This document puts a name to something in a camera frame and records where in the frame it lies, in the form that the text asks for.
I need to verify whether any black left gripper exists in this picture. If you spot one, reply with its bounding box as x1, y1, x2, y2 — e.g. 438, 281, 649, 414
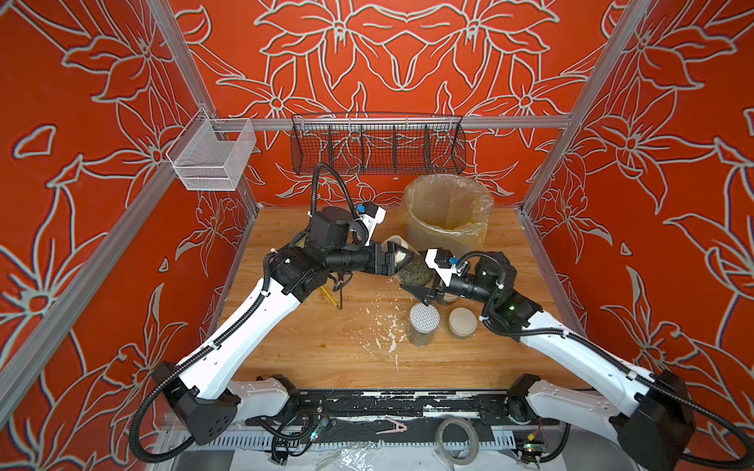
326, 237, 416, 277

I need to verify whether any clear jar with tea leaves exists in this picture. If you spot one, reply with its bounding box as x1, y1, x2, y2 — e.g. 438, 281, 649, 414
397, 253, 436, 287

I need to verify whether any beige jar lid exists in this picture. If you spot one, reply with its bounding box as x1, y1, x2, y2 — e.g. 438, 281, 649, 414
382, 235, 418, 264

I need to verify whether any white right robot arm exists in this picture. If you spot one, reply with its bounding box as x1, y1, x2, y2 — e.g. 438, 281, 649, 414
396, 249, 753, 470

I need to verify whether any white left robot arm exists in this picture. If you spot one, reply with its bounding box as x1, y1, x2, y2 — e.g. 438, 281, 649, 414
129, 197, 416, 463

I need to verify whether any jar with foil seal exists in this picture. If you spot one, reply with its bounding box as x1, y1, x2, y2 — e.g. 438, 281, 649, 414
408, 303, 440, 347

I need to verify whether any silver mesh waste bin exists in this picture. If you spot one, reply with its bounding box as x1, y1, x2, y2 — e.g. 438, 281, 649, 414
404, 212, 484, 257

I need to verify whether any beige lidded jar near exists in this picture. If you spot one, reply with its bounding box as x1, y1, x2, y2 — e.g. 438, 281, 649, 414
448, 307, 478, 339

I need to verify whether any yellow plastic bin liner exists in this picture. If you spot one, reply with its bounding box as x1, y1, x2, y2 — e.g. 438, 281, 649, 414
402, 175, 494, 242

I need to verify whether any yellow pencil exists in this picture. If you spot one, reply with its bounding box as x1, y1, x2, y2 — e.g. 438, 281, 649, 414
320, 287, 340, 309

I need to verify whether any red clip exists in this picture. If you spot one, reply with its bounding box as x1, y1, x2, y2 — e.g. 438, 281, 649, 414
376, 417, 408, 436

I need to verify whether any clear tape roll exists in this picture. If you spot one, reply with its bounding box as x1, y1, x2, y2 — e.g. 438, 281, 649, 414
434, 417, 480, 470

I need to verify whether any crumpled clear plastic film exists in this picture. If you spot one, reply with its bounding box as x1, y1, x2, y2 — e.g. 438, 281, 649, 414
314, 443, 383, 471

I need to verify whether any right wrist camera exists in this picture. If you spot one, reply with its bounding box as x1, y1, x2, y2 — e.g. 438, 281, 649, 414
424, 248, 459, 287

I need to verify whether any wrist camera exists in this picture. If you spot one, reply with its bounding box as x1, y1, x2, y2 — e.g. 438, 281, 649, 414
357, 201, 387, 245
424, 248, 459, 287

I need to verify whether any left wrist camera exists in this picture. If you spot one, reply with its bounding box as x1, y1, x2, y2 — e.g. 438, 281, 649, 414
357, 201, 387, 245

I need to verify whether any black wire wall basket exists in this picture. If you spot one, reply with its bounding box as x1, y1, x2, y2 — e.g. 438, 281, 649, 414
290, 112, 467, 177

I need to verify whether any white cable duct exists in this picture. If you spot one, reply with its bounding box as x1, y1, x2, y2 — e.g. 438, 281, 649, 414
206, 427, 516, 451

